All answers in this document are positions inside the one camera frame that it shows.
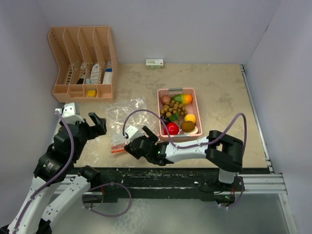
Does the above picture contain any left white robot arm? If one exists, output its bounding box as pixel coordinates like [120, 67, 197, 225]
[0, 109, 107, 234]

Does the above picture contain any green orange mango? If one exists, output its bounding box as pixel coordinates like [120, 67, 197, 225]
[172, 94, 193, 105]

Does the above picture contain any black metal base frame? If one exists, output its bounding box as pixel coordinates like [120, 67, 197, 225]
[58, 165, 247, 204]

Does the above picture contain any red apple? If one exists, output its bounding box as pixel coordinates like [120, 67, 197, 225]
[164, 122, 180, 135]

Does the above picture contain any pink plastic basket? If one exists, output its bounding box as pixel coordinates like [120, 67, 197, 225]
[157, 88, 202, 142]

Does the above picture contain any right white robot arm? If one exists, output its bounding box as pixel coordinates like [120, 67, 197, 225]
[124, 125, 245, 191]

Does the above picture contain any brown longan bunch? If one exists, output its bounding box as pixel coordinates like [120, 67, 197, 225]
[160, 100, 188, 117]

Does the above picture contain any orange file organizer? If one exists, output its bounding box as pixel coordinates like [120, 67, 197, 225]
[48, 26, 118, 103]

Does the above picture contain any brown kiwi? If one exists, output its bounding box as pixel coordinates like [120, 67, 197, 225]
[181, 121, 195, 133]

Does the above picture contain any dark purple mangosteen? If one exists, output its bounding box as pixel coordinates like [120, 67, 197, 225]
[160, 114, 171, 125]

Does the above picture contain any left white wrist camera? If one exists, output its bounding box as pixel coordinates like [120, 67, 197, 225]
[55, 102, 81, 124]

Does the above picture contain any brown passion fruit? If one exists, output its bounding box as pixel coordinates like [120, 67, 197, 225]
[160, 95, 172, 105]

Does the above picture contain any black white item in organizer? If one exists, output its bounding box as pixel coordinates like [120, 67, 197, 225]
[76, 62, 86, 84]

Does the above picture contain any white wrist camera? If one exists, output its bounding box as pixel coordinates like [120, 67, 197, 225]
[125, 125, 142, 142]
[55, 102, 81, 124]

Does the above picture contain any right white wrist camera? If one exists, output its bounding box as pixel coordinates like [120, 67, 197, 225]
[125, 125, 142, 142]

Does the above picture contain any white tube in organizer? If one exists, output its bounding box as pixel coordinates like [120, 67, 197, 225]
[90, 63, 100, 84]

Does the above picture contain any clear zip top bag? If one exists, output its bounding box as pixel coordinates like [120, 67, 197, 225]
[106, 97, 160, 153]

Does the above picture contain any white blue box in organizer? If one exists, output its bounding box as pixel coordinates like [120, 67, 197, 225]
[102, 61, 113, 84]

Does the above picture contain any small green white box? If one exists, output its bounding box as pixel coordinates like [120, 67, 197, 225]
[145, 58, 164, 69]

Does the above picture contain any yellow block in organizer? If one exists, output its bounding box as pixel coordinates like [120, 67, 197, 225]
[87, 90, 97, 98]

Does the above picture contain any white mushroom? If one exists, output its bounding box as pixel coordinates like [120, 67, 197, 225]
[184, 126, 198, 135]

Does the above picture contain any yellow orange peach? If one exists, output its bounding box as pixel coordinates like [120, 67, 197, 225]
[184, 114, 196, 124]

